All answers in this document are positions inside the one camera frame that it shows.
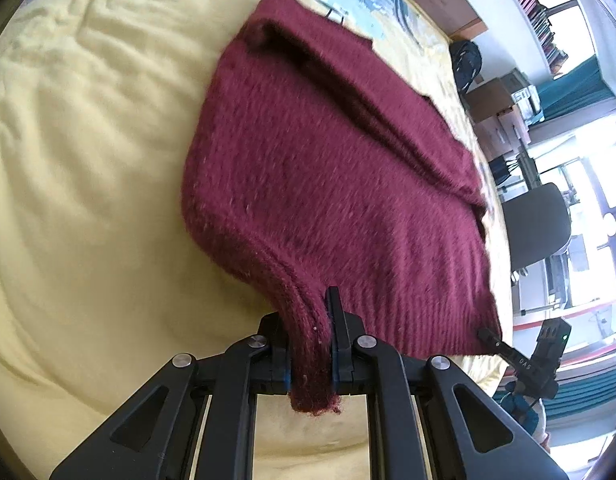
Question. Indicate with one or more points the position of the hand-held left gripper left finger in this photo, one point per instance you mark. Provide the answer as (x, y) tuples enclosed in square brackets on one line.
[(275, 360)]

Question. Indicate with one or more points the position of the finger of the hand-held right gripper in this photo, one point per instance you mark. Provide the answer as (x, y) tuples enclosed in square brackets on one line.
[(510, 352)]

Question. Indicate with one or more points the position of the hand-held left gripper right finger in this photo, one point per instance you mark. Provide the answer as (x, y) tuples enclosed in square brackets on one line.
[(340, 355)]

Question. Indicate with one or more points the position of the maroon knitted sweater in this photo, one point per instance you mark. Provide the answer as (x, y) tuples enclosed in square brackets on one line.
[(313, 160)]

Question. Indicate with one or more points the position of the person's right hand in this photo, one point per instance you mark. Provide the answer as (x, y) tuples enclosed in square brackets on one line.
[(520, 407)]

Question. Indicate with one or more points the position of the grey office chair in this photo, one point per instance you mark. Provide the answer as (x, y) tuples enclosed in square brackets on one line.
[(535, 225)]

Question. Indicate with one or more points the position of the window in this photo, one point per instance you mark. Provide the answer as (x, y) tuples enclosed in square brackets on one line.
[(592, 175)]

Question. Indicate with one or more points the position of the black bag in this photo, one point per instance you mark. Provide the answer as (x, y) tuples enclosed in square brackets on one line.
[(500, 172)]

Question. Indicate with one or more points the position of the wooden drawer cabinet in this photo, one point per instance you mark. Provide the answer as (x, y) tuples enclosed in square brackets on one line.
[(497, 120)]

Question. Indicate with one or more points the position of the white printer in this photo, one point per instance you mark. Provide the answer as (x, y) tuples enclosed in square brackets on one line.
[(526, 99)]

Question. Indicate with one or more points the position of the teal curtain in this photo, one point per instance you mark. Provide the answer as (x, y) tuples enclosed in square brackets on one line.
[(572, 85)]

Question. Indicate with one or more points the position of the yellow printed blanket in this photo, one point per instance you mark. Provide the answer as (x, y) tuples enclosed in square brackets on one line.
[(88, 160)]

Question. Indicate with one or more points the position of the black backpack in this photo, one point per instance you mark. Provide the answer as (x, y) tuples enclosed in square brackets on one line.
[(465, 65)]

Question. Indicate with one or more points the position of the row of books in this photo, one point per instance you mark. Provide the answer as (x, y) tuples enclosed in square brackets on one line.
[(535, 10)]

